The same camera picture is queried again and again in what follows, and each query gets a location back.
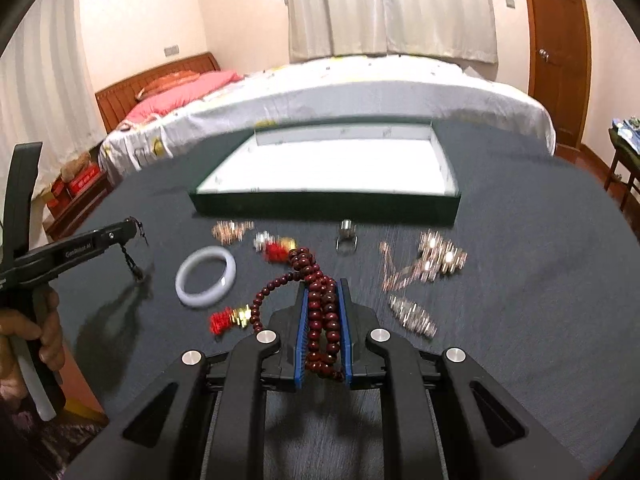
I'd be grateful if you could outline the brown plush toy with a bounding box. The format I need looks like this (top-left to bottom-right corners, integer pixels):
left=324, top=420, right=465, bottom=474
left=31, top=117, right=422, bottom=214
left=60, top=152, right=92, bottom=183

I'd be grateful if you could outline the red box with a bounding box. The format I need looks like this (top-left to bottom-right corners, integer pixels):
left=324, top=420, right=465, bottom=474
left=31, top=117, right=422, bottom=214
left=66, top=162, right=102, bottom=198

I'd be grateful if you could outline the person's left hand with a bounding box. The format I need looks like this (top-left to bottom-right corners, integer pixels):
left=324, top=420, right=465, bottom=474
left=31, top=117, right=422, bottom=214
left=1, top=286, right=65, bottom=411

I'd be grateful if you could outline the wooden headboard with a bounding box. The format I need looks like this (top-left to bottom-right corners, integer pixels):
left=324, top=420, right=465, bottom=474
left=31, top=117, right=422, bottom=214
left=94, top=51, right=222, bottom=136

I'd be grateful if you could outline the dark red bead bracelet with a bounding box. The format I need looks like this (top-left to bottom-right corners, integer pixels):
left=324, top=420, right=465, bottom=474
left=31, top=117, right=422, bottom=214
left=249, top=246, right=346, bottom=380

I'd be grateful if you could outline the rose gold chain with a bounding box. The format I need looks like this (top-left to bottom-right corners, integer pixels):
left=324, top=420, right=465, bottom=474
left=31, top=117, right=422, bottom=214
left=378, top=240, right=426, bottom=294

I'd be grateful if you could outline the dark wooden chair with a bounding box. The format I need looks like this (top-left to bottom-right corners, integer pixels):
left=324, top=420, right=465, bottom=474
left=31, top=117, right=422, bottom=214
left=603, top=127, right=640, bottom=212

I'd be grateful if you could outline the white jade bangle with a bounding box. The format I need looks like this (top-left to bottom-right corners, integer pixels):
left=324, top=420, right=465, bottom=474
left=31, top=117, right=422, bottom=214
left=175, top=246, right=236, bottom=309

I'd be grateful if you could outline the wooden nightstand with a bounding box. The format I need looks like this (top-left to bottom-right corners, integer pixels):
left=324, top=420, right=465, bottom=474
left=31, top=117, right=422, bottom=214
left=42, top=146, right=114, bottom=240

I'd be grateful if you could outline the red knot gold charm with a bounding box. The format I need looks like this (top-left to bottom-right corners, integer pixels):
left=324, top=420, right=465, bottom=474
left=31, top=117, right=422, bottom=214
left=262, top=237, right=297, bottom=264

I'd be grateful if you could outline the orange patterned pillow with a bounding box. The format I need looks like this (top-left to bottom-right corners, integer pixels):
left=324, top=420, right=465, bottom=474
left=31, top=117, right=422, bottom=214
left=136, top=70, right=201, bottom=102

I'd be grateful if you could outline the dark grey table cloth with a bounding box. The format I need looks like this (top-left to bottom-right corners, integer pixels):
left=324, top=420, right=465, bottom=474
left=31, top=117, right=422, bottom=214
left=54, top=122, right=639, bottom=479

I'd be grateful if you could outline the silver pearl ring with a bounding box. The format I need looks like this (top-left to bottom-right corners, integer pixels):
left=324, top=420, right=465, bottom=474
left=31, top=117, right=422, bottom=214
left=334, top=218, right=359, bottom=256

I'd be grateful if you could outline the pearl cluster brooch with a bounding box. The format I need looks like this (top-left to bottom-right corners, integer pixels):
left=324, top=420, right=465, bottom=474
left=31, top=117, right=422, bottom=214
left=418, top=230, right=468, bottom=283

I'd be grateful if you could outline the pink pillow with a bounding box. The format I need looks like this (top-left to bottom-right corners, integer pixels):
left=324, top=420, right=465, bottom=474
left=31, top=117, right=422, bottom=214
left=116, top=70, right=244, bottom=130

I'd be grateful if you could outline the dark green shallow box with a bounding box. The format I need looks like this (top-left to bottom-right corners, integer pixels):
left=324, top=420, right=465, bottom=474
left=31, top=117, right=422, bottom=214
left=189, top=116, right=461, bottom=226

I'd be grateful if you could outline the left side curtain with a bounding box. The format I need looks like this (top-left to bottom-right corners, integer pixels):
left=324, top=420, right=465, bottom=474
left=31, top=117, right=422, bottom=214
left=1, top=0, right=106, bottom=193

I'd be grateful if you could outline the brown wooden door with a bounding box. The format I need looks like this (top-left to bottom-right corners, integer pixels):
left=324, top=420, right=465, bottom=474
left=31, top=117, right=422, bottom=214
left=526, top=0, right=591, bottom=148

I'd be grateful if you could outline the grey striped curtain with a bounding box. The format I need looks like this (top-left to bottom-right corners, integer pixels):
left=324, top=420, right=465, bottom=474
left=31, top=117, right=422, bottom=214
left=288, top=0, right=498, bottom=64

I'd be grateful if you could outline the rose gold crystal brooch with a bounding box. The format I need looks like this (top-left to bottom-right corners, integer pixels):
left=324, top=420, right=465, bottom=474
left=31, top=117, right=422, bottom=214
left=212, top=220, right=255, bottom=246

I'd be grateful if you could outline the pile of clothes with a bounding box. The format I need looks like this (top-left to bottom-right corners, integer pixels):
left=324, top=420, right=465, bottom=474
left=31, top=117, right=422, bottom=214
left=612, top=117, right=640, bottom=154

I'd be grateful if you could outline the silver crystal leaf brooch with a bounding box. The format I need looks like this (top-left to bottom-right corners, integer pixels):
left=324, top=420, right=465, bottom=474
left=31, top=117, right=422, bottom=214
left=388, top=295, right=437, bottom=339

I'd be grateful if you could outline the bed with patterned sheet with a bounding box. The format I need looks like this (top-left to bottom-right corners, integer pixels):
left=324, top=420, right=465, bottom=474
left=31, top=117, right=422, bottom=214
left=99, top=55, right=556, bottom=184

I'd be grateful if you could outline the red tassel gold charm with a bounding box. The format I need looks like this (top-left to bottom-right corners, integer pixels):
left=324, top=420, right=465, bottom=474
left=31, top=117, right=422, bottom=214
left=208, top=304, right=252, bottom=337

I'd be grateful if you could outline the white pearl flower brooch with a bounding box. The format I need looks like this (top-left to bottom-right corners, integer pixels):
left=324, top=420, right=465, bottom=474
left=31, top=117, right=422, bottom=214
left=253, top=231, right=274, bottom=252

